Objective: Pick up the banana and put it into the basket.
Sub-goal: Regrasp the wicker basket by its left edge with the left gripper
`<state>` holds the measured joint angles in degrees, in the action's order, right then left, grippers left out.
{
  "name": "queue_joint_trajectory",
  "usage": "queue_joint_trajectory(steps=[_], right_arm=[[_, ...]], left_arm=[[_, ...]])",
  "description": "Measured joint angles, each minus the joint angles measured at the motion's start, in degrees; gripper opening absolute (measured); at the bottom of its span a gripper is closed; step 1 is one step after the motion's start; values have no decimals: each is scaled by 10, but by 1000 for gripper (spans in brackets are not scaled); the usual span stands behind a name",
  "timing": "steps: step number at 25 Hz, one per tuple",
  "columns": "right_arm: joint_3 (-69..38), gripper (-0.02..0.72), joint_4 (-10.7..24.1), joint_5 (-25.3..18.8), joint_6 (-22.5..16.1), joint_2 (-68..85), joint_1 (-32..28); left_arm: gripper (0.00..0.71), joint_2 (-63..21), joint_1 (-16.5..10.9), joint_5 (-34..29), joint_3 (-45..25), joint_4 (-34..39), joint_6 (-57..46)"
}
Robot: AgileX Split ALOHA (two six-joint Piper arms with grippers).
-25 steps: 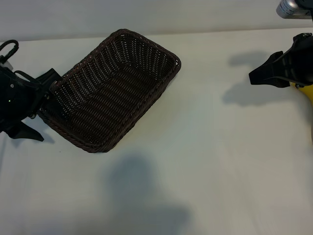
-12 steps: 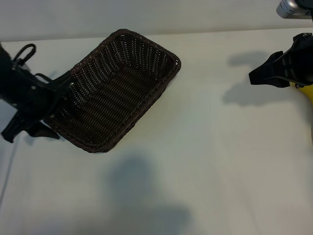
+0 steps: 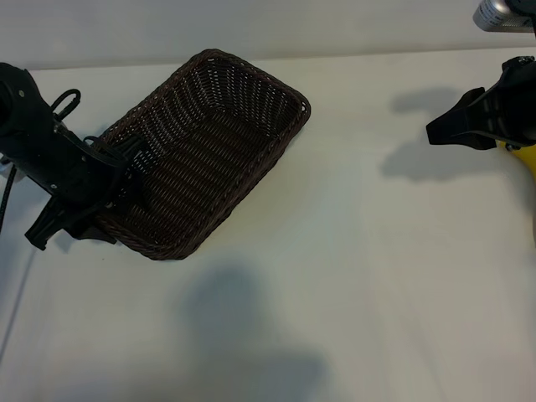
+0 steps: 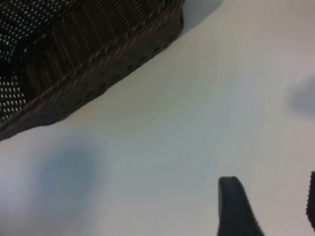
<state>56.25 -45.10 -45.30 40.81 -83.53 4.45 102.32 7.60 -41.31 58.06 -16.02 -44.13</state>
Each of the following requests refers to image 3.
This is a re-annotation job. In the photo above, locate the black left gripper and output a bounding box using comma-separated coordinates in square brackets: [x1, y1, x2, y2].
[23, 124, 147, 252]

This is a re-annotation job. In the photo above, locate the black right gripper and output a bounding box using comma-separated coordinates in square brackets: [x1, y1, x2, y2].
[425, 56, 536, 151]

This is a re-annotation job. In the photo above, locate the yellow banana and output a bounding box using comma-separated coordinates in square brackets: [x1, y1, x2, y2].
[496, 140, 536, 181]

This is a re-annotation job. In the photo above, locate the dark brown wicker basket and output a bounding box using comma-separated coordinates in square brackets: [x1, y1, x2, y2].
[94, 48, 312, 261]

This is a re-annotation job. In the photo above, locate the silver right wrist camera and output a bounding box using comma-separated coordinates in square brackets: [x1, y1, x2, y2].
[472, 0, 536, 33]

